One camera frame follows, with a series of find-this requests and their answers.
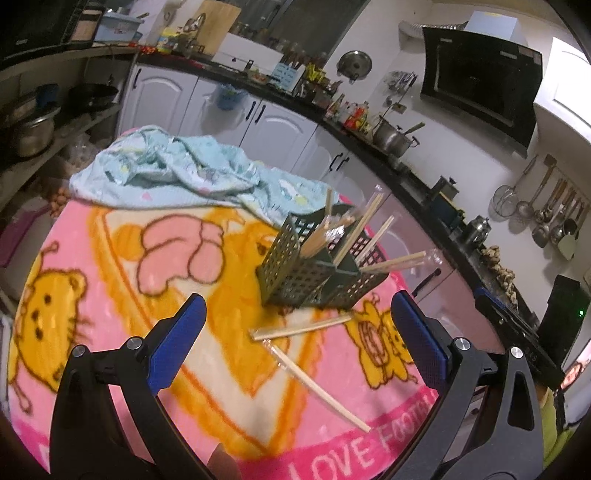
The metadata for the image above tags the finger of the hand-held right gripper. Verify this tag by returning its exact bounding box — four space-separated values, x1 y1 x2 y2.
475 286 542 333
522 342 565 385

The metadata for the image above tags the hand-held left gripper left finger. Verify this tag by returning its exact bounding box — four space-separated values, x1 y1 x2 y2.
48 294 218 480

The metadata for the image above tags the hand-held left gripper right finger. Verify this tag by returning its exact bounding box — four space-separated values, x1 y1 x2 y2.
388 292 550 480

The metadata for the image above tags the green plastic utensil holder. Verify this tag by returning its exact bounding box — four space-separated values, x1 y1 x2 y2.
256 203 391 310

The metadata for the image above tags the person's right forearm green sleeve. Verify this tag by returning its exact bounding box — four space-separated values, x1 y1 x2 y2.
540 385 576 467

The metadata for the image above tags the row of hanging kitchen utensils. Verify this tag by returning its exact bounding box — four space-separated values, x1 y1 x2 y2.
517 156 587 260

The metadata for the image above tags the person's left hand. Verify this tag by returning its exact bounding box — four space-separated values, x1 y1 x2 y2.
207 445 239 480

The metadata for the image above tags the pile of garlic bulbs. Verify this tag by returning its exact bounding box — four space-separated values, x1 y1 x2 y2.
480 244 519 305

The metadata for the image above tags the stainless steel kettle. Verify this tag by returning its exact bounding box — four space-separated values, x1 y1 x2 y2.
462 216 491 247

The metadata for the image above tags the pink printed blanket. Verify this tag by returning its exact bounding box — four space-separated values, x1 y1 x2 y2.
7 203 504 480

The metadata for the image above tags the light blue patterned cloth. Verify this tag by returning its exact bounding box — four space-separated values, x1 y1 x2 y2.
69 127 347 227

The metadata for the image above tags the stainless steel cooking pot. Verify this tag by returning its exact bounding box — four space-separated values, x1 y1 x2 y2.
372 115 426 155

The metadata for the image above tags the pile of small onions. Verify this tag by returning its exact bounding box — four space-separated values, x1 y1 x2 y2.
48 187 71 216

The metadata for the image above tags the purple cloth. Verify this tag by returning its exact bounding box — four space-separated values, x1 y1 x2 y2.
0 203 51 269

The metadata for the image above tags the black range hood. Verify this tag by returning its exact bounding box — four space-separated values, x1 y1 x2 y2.
420 25 544 158

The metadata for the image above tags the row of sauce bottles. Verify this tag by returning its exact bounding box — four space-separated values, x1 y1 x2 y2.
323 92 376 136

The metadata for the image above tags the wooden storage shelf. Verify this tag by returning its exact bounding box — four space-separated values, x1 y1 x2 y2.
0 44 139 217

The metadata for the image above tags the blue hanging plastic basket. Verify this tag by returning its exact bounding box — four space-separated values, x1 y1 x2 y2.
212 83 248 112

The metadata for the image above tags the large steel stockpot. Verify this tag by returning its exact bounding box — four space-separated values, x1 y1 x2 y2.
9 115 59 158

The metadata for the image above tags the black wok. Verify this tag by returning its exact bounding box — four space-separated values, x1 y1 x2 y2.
69 83 121 112

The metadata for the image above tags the hanging steel pot lid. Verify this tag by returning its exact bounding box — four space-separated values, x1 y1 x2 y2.
337 50 373 85

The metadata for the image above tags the white box on hood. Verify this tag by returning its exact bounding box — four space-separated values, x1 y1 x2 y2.
464 10 528 47

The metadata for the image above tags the light blue storage box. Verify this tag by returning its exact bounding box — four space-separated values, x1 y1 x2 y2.
270 62 305 86

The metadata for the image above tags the white rectangular box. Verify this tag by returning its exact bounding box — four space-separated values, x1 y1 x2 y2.
212 32 285 73

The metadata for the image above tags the row of spice jars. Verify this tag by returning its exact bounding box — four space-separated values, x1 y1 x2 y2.
228 21 329 71

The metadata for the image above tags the wooden cutting board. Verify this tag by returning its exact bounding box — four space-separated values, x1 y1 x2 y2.
198 0 243 56

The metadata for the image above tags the blue plastic basin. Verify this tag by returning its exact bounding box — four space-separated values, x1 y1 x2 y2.
99 11 144 42

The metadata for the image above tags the black countertop appliance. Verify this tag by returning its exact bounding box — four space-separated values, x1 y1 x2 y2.
0 0 93 61

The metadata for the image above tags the hanging wire strainer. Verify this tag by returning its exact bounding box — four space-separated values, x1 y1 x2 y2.
492 154 540 217

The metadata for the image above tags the white wall cabinet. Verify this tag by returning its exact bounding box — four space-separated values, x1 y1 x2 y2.
533 37 591 154

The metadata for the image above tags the wall rack with small tools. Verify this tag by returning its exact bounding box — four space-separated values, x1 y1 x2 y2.
383 69 419 94

